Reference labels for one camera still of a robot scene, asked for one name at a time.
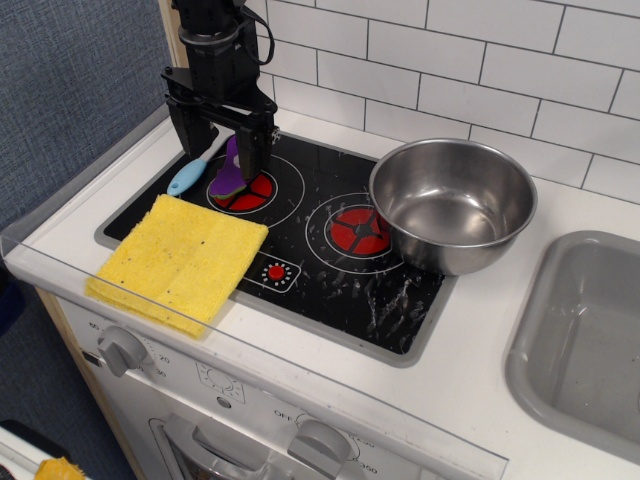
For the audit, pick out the yellow cloth scrap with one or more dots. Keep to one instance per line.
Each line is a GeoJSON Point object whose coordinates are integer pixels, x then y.
{"type": "Point", "coordinates": [59, 469]}

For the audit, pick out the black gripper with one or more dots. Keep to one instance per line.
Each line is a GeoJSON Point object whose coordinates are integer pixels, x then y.
{"type": "Point", "coordinates": [220, 85]}

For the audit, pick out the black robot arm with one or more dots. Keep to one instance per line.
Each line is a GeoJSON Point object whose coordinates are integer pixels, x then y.
{"type": "Point", "coordinates": [209, 17]}

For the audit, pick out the grey sink basin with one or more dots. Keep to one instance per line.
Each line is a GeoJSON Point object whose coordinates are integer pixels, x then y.
{"type": "Point", "coordinates": [573, 365]}

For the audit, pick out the yellow folded cloth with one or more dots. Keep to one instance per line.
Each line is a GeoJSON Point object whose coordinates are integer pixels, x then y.
{"type": "Point", "coordinates": [179, 265]}

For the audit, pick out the grey oven knob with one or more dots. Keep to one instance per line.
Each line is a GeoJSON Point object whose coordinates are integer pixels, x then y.
{"type": "Point", "coordinates": [120, 350]}
{"type": "Point", "coordinates": [321, 448]}

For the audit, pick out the black toy stovetop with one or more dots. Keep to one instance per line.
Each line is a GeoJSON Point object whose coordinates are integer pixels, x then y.
{"type": "Point", "coordinates": [326, 265]}

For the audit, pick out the blue handled spoon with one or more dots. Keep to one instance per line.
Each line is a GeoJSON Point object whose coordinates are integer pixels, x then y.
{"type": "Point", "coordinates": [187, 176]}

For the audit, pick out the grey left oven knob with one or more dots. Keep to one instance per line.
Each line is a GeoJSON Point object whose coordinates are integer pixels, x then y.
{"type": "Point", "coordinates": [120, 350]}

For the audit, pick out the white toy oven front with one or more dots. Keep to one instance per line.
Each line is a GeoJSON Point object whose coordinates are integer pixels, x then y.
{"type": "Point", "coordinates": [180, 415]}

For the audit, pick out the stainless steel bowl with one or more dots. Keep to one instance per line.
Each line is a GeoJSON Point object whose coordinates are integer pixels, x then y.
{"type": "Point", "coordinates": [452, 206]}

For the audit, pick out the grey right oven knob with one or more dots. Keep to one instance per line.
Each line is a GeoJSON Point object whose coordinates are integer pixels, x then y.
{"type": "Point", "coordinates": [321, 448]}

